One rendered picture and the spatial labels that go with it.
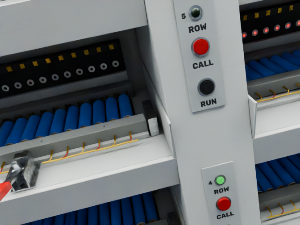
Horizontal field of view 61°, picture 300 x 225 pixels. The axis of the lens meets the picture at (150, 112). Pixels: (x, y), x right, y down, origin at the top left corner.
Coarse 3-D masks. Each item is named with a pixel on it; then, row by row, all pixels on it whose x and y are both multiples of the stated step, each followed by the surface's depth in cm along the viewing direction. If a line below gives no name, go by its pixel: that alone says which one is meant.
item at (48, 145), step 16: (80, 128) 34; (96, 128) 33; (112, 128) 33; (128, 128) 33; (144, 128) 33; (16, 144) 33; (32, 144) 32; (48, 144) 32; (64, 144) 33; (80, 144) 33; (0, 160) 32; (48, 160) 31
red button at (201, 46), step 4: (200, 40) 26; (204, 40) 26; (196, 44) 26; (200, 44) 26; (204, 44) 26; (196, 48) 26; (200, 48) 26; (204, 48) 26; (196, 52) 26; (200, 52) 26; (204, 52) 26
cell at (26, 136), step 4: (32, 116) 39; (36, 116) 40; (28, 120) 39; (32, 120) 38; (36, 120) 39; (40, 120) 40; (28, 124) 38; (32, 124) 38; (36, 124) 38; (28, 128) 37; (32, 128) 37; (36, 128) 38; (24, 132) 36; (28, 132) 36; (32, 132) 36; (24, 136) 35; (28, 136) 35; (32, 136) 36; (20, 140) 35; (24, 140) 35; (28, 140) 35
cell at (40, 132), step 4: (44, 112) 40; (48, 112) 40; (44, 116) 39; (48, 116) 39; (52, 116) 40; (44, 120) 38; (48, 120) 38; (52, 120) 39; (40, 124) 37; (44, 124) 37; (48, 124) 37; (40, 128) 36; (44, 128) 36; (48, 128) 37; (36, 132) 36; (40, 132) 35; (44, 132) 35; (48, 132) 36; (36, 136) 35; (40, 136) 35; (44, 136) 35
